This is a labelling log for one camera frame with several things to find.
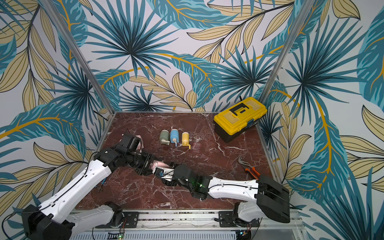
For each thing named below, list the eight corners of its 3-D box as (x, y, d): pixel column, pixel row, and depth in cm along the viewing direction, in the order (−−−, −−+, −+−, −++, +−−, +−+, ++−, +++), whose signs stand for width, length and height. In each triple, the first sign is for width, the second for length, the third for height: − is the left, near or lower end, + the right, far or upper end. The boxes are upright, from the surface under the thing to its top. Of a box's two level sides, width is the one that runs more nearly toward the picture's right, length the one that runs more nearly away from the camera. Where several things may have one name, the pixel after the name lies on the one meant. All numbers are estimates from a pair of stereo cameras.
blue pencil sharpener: (170, 146, 102) (169, 140, 97) (171, 135, 108) (170, 129, 102) (178, 146, 102) (178, 140, 97) (179, 135, 108) (179, 129, 103)
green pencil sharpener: (160, 147, 101) (158, 142, 96) (162, 135, 107) (160, 129, 102) (169, 147, 101) (168, 142, 96) (170, 135, 107) (169, 129, 102)
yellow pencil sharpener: (182, 150, 100) (182, 144, 95) (181, 138, 106) (181, 132, 101) (190, 149, 101) (190, 143, 95) (188, 137, 107) (188, 131, 101)
